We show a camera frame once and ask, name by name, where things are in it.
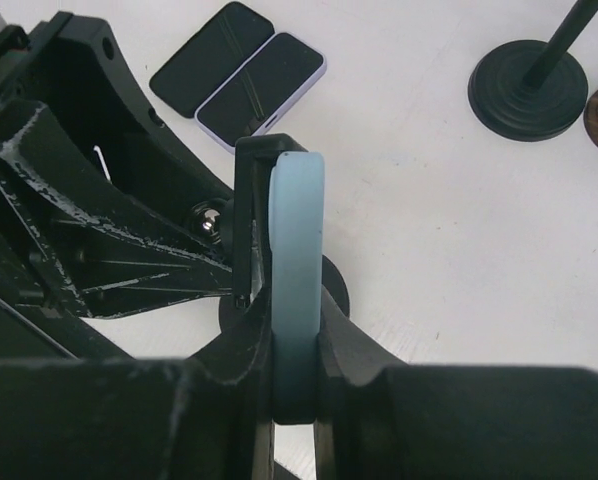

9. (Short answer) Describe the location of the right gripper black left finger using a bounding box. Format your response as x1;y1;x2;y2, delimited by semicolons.
0;290;274;479

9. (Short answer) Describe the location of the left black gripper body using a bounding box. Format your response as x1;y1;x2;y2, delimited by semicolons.
0;25;44;310

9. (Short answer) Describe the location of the black smartphone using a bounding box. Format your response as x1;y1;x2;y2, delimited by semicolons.
149;1;275;118

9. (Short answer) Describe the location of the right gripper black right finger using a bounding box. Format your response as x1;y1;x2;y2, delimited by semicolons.
316;294;598;479

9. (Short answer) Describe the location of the black round-base phone stand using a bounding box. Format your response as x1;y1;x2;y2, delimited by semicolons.
467;0;598;142

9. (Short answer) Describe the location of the light blue case smartphone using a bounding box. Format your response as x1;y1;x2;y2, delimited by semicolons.
268;152;325;425

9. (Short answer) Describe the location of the lavender case smartphone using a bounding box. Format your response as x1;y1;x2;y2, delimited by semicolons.
195;32;327;152

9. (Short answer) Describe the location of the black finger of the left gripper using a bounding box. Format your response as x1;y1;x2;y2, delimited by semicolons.
23;11;234;240
11;101;232;319

